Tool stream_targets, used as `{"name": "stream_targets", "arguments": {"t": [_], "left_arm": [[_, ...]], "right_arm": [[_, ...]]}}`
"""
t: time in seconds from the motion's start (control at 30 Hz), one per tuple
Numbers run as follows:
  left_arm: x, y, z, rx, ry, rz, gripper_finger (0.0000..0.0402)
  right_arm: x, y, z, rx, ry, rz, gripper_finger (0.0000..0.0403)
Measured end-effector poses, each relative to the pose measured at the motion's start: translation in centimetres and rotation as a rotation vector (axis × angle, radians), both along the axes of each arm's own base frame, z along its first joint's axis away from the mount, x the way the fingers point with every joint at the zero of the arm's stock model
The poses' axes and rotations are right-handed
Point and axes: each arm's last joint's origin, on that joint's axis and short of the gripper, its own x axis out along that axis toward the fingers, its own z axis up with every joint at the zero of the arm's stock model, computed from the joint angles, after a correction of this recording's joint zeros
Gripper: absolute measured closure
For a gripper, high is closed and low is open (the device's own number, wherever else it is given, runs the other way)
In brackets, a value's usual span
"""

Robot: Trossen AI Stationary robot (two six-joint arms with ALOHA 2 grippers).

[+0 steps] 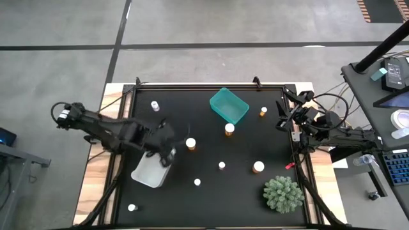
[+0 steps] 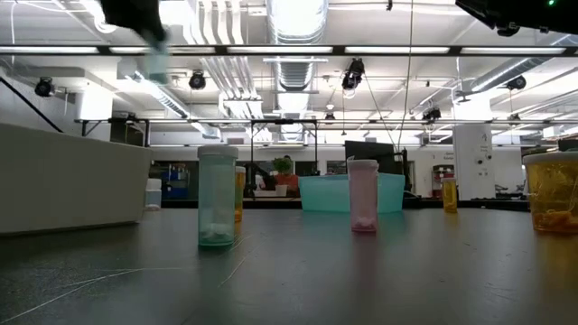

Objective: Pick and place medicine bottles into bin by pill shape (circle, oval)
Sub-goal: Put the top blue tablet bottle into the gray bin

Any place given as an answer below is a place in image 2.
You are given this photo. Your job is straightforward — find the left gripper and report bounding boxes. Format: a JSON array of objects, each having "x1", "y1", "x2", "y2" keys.
[{"x1": 98, "y1": 0, "x2": 169, "y2": 44}]

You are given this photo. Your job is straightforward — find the translucent teal pill bottle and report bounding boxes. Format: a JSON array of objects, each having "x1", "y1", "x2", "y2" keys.
[
  {"x1": 144, "y1": 33, "x2": 172, "y2": 86},
  {"x1": 197, "y1": 144, "x2": 239, "y2": 248}
]

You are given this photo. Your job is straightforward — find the small orange pill bottle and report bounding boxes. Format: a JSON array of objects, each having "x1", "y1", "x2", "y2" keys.
[
  {"x1": 441, "y1": 176, "x2": 459, "y2": 214},
  {"x1": 234, "y1": 165, "x2": 247, "y2": 223}
]

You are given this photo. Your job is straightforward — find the translucent pink pill bottle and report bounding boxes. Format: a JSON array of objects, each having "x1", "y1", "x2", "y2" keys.
[{"x1": 346, "y1": 158, "x2": 380, "y2": 234}]

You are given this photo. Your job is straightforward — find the white plastic bin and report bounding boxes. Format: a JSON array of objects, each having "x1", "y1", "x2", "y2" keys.
[{"x1": 0, "y1": 121, "x2": 154, "y2": 236}]

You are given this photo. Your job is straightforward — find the teal plastic bin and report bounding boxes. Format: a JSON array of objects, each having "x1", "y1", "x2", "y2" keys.
[{"x1": 297, "y1": 172, "x2": 406, "y2": 214}]

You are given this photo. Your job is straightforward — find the large orange pill bottle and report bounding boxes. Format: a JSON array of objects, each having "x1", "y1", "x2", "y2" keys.
[{"x1": 522, "y1": 151, "x2": 578, "y2": 235}]

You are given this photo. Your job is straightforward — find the black slanted rod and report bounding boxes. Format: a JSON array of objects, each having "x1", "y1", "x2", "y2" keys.
[{"x1": 0, "y1": 76, "x2": 64, "y2": 134}]

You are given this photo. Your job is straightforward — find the blue storage bins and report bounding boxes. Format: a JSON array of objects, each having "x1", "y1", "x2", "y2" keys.
[{"x1": 160, "y1": 164, "x2": 191, "y2": 200}]

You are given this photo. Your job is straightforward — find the green potted plant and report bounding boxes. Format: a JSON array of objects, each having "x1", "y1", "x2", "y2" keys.
[{"x1": 272, "y1": 156, "x2": 294, "y2": 198}]

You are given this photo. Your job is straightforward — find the black monitor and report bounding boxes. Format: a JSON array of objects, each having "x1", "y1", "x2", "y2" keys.
[{"x1": 344, "y1": 140, "x2": 396, "y2": 175}]

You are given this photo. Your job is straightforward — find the red cabinet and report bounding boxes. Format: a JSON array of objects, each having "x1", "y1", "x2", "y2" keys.
[{"x1": 432, "y1": 163, "x2": 456, "y2": 199}]

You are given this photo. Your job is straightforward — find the white square pillar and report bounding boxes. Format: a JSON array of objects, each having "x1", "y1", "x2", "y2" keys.
[{"x1": 452, "y1": 97, "x2": 497, "y2": 201}]

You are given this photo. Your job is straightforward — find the black shelf frame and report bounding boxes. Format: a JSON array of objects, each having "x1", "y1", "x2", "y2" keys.
[{"x1": 74, "y1": 116, "x2": 151, "y2": 148}]

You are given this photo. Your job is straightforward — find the silver ceiling duct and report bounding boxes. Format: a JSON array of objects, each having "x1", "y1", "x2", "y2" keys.
[{"x1": 266, "y1": 0, "x2": 330, "y2": 141}]

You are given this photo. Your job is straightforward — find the black aluminium table frame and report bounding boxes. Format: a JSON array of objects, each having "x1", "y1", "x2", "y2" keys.
[{"x1": 144, "y1": 197, "x2": 530, "y2": 212}]

